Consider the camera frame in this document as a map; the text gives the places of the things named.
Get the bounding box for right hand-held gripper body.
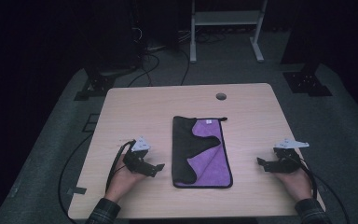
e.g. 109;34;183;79
265;138;310;174

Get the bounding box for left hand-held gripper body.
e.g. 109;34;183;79
123;135;157;176

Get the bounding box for purple and black cloth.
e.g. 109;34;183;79
171;115;234;189

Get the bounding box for person's right hand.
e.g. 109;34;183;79
274;166;313;203

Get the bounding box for person's left hand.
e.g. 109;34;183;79
103;154;147;203

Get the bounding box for grey tape strip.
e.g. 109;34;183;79
66;186;88;196

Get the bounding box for black stand with flat base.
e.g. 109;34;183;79
73;0;145;102

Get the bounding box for left hand-held gripper cable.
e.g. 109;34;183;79
104;139;137;194

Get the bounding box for hand-held gripper cable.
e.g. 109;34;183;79
104;139;137;194
292;155;351;224

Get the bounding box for right hand-held gripper cable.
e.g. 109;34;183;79
292;155;351;224

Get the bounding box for black floor cable loop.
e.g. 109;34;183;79
56;133;95;224

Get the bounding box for black post on square base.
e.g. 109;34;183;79
279;0;334;98

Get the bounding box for black cables on floor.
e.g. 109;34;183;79
126;29;228;89

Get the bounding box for white metal stand frame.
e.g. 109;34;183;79
189;0;269;64

